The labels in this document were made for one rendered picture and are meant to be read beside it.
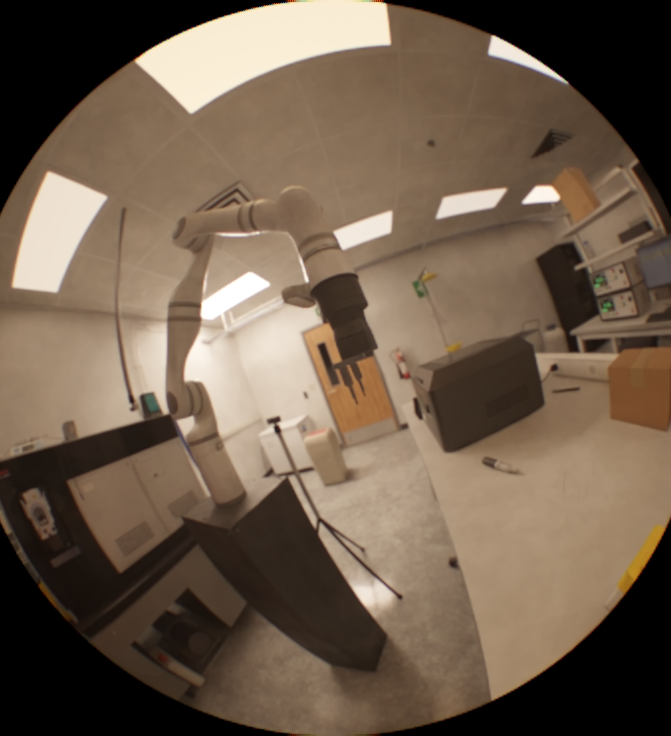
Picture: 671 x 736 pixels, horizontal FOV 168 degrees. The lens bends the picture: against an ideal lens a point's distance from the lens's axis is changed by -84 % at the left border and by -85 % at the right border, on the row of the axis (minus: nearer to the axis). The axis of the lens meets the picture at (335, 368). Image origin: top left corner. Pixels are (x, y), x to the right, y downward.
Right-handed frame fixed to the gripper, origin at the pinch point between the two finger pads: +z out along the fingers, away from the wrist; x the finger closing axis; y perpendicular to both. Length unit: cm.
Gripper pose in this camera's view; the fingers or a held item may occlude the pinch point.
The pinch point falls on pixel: (361, 399)
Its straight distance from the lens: 35.3
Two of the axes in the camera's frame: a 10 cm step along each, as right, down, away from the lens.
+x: 3.4, -1.1, 9.3
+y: 8.7, -3.3, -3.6
